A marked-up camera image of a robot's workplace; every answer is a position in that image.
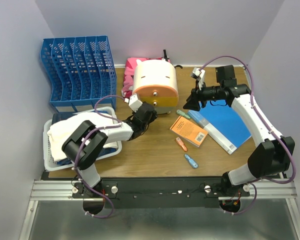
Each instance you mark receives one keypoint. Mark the white laundry basket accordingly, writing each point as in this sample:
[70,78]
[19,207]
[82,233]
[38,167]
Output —
[108,151]

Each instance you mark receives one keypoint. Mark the white folded cloth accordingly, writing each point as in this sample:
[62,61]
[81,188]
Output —
[61,131]

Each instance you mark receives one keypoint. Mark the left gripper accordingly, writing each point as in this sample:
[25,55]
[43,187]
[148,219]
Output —
[153,116]

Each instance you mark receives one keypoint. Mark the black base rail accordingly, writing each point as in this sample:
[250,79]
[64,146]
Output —
[167,192]

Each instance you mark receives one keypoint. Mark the blue correction tape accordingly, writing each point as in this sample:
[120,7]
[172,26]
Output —
[191,161]

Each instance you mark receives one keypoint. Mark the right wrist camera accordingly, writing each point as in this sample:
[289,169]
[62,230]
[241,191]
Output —
[199,76]

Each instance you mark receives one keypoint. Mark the blue document folder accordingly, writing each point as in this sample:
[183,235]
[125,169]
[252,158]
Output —
[223,125]

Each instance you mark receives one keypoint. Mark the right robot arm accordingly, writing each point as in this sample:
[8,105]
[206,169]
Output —
[273,152]

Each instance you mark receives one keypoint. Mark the yellow drawer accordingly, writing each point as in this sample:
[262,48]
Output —
[161,101]

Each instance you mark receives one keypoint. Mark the blue plastic file organizer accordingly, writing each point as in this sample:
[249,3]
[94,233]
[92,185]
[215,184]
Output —
[81,72]

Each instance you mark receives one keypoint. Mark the orange paperback book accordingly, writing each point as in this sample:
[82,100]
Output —
[189,131]

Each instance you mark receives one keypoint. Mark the white mini drawer cabinet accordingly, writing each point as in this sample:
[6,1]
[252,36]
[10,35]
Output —
[155,72]

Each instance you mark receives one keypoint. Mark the orange correction tape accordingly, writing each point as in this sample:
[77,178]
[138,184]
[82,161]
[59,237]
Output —
[181,144]

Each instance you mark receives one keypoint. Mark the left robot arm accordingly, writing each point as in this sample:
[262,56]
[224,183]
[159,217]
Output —
[87,141]

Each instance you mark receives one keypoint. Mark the grey bottom drawer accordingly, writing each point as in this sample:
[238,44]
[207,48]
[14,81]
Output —
[164,109]

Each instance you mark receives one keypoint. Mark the pink camouflage cloth bag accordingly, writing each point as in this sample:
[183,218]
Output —
[128,76]

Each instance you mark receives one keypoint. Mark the aluminium frame rail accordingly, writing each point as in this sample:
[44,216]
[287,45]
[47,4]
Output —
[61,190]

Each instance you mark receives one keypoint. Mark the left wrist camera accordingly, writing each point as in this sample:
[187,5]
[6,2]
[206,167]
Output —
[134,102]

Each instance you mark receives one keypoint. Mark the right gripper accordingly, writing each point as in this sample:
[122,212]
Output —
[192,104]

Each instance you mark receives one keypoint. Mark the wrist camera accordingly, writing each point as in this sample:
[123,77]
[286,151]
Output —
[134,102]
[199,76]

